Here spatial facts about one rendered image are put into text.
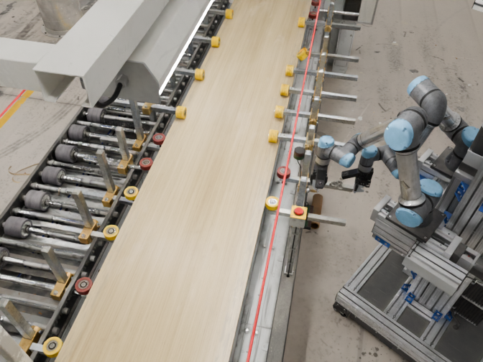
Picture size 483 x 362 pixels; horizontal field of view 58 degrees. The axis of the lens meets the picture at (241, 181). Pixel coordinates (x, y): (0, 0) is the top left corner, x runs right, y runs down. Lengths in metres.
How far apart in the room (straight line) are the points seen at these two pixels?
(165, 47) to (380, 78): 4.48
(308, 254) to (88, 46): 2.87
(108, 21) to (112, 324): 1.62
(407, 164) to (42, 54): 1.60
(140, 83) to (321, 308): 2.57
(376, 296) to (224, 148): 1.36
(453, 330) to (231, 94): 2.09
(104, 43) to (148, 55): 0.13
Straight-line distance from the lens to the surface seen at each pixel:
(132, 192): 2.55
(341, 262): 3.37
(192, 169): 2.63
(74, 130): 3.14
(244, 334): 2.35
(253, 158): 2.68
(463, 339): 3.10
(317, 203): 3.56
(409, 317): 3.03
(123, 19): 0.71
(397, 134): 1.88
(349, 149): 2.20
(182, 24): 0.90
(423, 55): 5.78
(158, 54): 0.80
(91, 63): 0.62
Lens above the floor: 2.78
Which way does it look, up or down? 47 degrees down
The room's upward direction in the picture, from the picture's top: 1 degrees clockwise
